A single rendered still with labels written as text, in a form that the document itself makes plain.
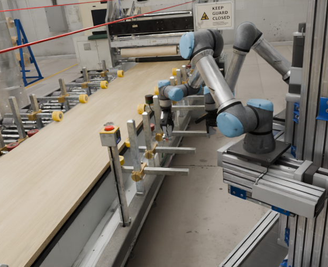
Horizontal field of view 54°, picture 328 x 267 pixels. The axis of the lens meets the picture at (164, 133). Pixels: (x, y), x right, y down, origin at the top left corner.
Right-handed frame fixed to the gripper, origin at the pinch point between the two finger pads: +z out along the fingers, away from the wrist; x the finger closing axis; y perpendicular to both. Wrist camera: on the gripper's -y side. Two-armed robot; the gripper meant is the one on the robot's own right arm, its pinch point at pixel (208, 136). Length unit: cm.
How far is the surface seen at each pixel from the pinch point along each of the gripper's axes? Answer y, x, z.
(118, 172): -31, -82, -18
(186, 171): -6, -52, -2
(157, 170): -22, -52, -2
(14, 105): -140, -11, -27
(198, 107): -9.5, 23.4, -12.5
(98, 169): -53, -62, -7
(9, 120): -183, 26, -1
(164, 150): -24.6, -26.6, -1.7
